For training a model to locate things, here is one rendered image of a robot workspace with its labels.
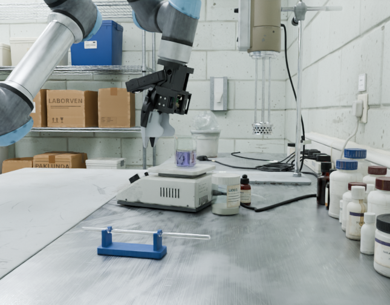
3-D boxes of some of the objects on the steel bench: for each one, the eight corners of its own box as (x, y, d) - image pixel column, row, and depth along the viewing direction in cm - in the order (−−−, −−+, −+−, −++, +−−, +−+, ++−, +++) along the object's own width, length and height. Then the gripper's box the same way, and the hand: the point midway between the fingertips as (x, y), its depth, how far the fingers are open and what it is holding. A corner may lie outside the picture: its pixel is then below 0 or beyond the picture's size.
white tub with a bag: (185, 157, 199) (185, 111, 197) (198, 154, 212) (198, 111, 210) (213, 158, 194) (214, 111, 192) (225, 155, 206) (225, 111, 204)
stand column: (292, 177, 134) (299, -59, 127) (291, 175, 137) (297, -55, 130) (302, 177, 134) (308, -59, 127) (300, 175, 137) (307, -55, 130)
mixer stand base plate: (208, 183, 128) (208, 179, 128) (212, 173, 148) (212, 170, 148) (312, 184, 125) (312, 181, 125) (301, 175, 145) (302, 172, 145)
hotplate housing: (114, 205, 97) (114, 170, 96) (144, 195, 109) (144, 163, 108) (206, 215, 88) (206, 176, 87) (227, 203, 100) (228, 169, 99)
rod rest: (95, 254, 64) (95, 230, 64) (105, 247, 67) (105, 224, 67) (161, 259, 62) (161, 235, 61) (167, 252, 65) (167, 228, 65)
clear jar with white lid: (205, 213, 90) (205, 175, 89) (222, 208, 95) (222, 172, 94) (228, 217, 86) (229, 178, 85) (245, 212, 91) (245, 174, 90)
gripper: (179, 63, 95) (159, 157, 99) (201, 68, 104) (181, 153, 108) (147, 55, 98) (129, 146, 102) (171, 61, 108) (153, 143, 112)
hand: (147, 141), depth 106 cm, fingers closed
